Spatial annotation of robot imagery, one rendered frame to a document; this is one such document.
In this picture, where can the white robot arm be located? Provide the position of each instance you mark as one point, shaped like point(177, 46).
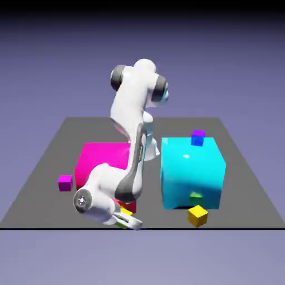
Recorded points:
point(131, 106)

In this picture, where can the small blue cube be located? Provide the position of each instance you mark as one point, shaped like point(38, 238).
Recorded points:
point(197, 139)

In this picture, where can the small yellow-green cube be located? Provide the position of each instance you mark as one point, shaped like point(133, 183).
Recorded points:
point(126, 211)

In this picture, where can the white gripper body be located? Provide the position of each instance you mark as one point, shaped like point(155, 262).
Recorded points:
point(133, 222)

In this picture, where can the large cyan box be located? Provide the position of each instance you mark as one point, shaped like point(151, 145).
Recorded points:
point(191, 169)

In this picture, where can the small yellow cube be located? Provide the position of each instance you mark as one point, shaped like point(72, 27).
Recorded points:
point(197, 215)

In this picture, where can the large pink box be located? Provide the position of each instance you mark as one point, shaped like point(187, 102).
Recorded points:
point(102, 155)

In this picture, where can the small magenta cube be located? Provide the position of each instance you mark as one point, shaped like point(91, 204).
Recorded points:
point(65, 183)

